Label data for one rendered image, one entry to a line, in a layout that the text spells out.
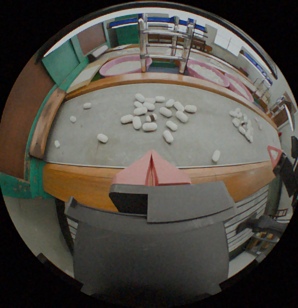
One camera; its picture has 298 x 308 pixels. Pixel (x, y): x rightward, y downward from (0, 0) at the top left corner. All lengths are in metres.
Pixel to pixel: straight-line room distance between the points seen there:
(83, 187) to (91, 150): 0.10
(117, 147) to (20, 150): 0.40
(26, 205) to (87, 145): 1.25
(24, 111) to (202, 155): 0.62
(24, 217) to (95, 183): 1.33
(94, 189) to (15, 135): 0.38
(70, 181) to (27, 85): 0.44
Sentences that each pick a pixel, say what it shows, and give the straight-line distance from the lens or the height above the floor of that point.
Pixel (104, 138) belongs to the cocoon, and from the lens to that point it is 0.27.
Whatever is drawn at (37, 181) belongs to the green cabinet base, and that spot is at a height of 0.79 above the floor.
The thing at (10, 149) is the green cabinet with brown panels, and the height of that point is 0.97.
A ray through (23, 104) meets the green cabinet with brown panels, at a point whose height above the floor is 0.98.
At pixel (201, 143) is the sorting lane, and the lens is 0.29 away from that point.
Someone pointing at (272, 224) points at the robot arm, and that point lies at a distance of 0.59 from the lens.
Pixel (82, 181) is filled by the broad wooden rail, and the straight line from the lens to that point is 0.27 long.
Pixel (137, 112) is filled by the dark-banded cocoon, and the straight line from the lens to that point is 0.28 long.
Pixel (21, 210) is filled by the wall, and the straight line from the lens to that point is 1.42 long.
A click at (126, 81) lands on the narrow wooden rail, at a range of 0.40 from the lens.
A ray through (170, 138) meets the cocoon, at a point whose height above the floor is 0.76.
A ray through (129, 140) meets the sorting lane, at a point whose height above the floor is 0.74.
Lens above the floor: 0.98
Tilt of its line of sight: 76 degrees down
